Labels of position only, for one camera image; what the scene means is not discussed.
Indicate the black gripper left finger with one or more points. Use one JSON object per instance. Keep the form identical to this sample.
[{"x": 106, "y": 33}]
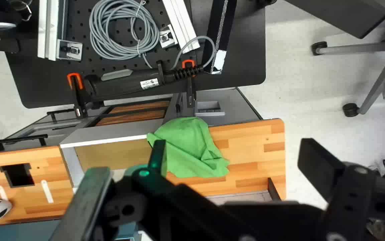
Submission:
[{"x": 88, "y": 206}]

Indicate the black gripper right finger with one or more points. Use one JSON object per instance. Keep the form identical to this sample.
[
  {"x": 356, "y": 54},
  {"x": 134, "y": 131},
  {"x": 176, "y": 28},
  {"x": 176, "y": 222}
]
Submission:
[{"x": 362, "y": 202}]

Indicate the green cloth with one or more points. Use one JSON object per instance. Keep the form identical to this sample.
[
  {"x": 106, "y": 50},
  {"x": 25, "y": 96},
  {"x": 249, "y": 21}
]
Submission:
[{"x": 188, "y": 143}]

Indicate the white toy sink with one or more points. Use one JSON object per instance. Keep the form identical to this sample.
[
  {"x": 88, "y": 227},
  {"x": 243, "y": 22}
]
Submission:
[{"x": 113, "y": 135}]

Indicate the wooden top toy kitchen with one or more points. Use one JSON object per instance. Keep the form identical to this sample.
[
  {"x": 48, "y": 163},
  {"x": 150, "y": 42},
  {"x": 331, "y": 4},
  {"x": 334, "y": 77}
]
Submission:
[{"x": 251, "y": 152}]

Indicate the grey office chair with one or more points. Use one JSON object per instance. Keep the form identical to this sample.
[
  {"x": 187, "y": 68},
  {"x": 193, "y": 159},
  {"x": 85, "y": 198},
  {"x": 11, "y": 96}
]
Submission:
[{"x": 380, "y": 76}]

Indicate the black box with label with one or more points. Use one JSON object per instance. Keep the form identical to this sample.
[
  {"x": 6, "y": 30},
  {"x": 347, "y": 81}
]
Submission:
[{"x": 126, "y": 85}]

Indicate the silver aluminium extrusion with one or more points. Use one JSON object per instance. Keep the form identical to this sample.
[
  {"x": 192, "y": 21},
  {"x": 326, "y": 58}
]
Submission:
[
  {"x": 180, "y": 18},
  {"x": 50, "y": 28}
]

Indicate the black perforated table board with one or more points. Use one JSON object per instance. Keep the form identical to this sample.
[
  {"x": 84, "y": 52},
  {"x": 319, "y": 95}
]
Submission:
[{"x": 247, "y": 54}]

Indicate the black extrusion bar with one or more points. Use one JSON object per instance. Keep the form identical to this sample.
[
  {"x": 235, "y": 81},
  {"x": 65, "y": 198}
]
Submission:
[{"x": 221, "y": 32}]

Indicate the grey corner bracket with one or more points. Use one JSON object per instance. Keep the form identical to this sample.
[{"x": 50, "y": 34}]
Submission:
[
  {"x": 72, "y": 50},
  {"x": 168, "y": 37}
]

